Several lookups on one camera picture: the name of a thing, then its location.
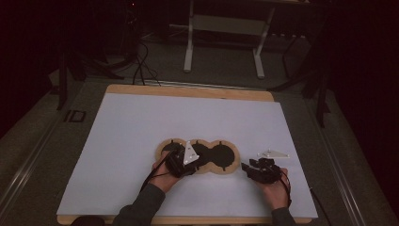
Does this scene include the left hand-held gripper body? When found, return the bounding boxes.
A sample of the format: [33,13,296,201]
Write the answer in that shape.
[165,140,200,179]

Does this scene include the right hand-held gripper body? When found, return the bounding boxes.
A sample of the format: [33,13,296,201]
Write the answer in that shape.
[254,148,291,185]

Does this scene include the wooden peanut-shaped puzzle board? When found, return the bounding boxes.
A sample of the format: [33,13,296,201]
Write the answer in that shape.
[155,137,242,176]

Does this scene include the person's left hand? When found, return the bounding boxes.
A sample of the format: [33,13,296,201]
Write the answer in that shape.
[152,150,184,193]

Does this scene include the person's right hand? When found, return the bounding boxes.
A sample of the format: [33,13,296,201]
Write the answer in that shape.
[258,167,292,211]

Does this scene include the white table mat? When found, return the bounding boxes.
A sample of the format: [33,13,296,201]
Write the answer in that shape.
[56,92,319,219]

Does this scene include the wooden table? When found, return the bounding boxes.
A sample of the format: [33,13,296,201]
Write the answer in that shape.
[56,83,319,226]

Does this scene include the black tripod stand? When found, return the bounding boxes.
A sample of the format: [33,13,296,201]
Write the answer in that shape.
[267,31,331,128]
[56,46,125,111]

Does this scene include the person's dark clothing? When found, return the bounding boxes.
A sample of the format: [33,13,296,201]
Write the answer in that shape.
[70,215,106,226]

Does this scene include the white metal stand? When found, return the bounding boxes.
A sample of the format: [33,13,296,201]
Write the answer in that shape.
[183,0,277,80]

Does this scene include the right hand-held gripper cable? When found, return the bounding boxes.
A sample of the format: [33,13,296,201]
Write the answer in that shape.
[278,171,332,226]

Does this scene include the hand-held gripper cable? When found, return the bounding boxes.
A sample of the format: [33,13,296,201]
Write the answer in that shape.
[278,171,332,226]
[138,150,177,193]

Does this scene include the left hand-held gripper cable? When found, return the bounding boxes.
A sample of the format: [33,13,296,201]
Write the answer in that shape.
[138,150,177,193]

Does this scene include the black floor cables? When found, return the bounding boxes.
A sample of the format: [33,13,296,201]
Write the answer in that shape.
[131,40,163,87]

